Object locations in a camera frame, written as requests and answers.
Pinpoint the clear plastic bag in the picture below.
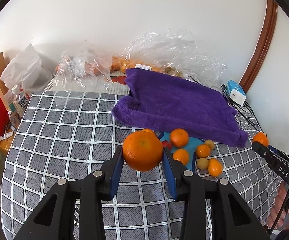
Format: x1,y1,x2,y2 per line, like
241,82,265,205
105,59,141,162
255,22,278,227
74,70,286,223
110,30,227,90
52,46,113,92

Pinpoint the grey checkered tablecloth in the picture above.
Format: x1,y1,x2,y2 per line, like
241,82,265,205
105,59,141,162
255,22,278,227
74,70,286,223
0,92,281,239

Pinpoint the yellow-green small fruit back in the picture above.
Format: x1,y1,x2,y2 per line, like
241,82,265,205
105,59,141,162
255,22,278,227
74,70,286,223
204,140,215,151

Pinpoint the brown wooden door frame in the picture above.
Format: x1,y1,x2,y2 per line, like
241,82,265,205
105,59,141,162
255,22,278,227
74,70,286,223
239,0,278,93

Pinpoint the small tangerine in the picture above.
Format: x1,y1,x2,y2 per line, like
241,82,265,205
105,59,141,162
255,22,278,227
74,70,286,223
207,158,223,177
252,132,269,147
195,144,211,158

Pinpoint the yellow-green small fruit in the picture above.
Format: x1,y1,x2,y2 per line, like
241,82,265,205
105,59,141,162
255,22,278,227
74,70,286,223
196,158,209,170
204,140,215,151

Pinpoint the red plum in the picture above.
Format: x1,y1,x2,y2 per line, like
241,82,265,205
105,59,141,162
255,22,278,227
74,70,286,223
162,140,172,150

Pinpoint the right hand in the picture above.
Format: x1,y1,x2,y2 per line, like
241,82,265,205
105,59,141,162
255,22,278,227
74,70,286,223
267,181,289,230

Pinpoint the black cable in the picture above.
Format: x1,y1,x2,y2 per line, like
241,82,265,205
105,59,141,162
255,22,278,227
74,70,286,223
191,76,268,136

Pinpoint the white blue charger box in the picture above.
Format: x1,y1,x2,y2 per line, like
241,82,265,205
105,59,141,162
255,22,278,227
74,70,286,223
227,80,246,106

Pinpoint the clear plastic bag right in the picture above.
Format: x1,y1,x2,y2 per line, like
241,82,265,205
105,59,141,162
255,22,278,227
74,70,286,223
110,30,227,90

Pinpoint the plastic water bottle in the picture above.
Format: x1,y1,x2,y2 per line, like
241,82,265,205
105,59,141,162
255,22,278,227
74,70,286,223
7,85,29,118

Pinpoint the clear plastic bag left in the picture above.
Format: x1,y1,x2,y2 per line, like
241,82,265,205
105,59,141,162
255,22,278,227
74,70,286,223
52,46,113,92

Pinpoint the white plastic bag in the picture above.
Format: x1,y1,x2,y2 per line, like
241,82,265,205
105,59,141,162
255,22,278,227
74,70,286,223
0,43,53,95

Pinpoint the yellow-green small fruit front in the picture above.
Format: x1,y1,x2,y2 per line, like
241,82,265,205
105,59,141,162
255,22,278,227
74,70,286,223
196,158,209,170

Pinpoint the purple towel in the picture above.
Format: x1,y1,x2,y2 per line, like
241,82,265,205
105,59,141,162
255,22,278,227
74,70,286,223
112,68,249,147

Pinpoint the red white box under bags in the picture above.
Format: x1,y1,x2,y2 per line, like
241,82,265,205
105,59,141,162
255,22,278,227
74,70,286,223
93,75,130,95

